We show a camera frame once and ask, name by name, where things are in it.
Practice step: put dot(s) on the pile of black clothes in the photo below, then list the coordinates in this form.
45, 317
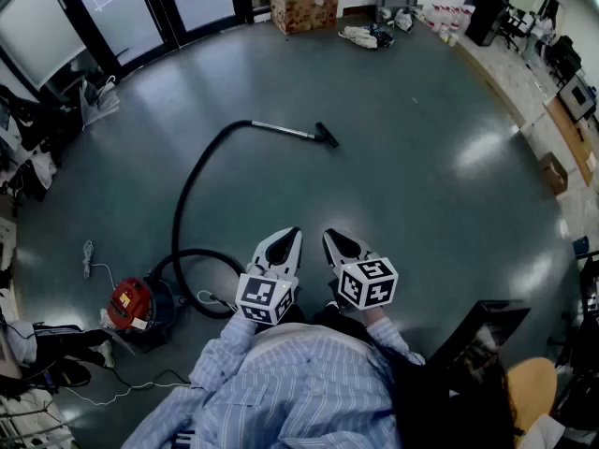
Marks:
33, 124

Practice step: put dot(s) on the clear plastic garment bag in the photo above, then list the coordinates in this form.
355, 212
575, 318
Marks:
96, 103

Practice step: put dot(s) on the black metal stand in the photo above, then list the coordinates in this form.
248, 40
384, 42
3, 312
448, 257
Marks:
585, 344

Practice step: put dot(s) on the black office chair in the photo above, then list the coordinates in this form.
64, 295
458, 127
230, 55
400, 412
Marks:
566, 59
512, 24

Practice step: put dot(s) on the black-framed glass doors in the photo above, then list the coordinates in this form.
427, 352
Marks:
93, 31

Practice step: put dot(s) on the person's left forearm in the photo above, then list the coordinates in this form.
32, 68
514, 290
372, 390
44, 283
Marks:
220, 344

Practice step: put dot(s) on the black white-striped garment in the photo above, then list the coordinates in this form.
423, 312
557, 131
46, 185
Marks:
65, 339

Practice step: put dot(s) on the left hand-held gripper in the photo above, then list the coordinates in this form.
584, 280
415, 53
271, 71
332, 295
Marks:
262, 297

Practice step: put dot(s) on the person's left leg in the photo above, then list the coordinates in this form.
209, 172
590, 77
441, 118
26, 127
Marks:
294, 316

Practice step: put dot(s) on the person's leg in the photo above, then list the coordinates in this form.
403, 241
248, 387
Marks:
337, 322
294, 316

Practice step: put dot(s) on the silver metal probe with cable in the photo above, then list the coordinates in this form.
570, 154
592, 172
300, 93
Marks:
281, 129

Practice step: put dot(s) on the row of clear plastic bottles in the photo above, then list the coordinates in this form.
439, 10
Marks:
444, 17

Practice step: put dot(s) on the small brown cardboard box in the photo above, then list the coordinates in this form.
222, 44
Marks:
554, 173

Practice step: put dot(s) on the red and black vacuum cleaner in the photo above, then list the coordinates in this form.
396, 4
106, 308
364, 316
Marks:
128, 297

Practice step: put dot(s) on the printed cardboard box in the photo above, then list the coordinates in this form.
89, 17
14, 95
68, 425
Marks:
304, 12

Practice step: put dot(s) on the person's right leg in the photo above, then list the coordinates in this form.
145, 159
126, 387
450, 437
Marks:
337, 322

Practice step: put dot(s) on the person's right forearm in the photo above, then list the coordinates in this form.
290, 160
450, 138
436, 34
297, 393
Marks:
393, 339

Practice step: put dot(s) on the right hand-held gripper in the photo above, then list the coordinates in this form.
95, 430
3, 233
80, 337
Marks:
367, 283

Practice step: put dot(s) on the round wooden stool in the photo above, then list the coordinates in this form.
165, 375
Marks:
533, 386

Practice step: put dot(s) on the person's striped shirt torso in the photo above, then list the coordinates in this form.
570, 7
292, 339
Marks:
290, 391

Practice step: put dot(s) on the white plastic bag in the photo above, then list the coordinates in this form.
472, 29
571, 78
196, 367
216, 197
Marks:
404, 19

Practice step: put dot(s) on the pile of white cloth bags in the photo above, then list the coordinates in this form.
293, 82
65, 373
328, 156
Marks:
362, 35

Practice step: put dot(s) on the black cabinet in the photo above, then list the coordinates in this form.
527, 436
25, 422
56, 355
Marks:
486, 19

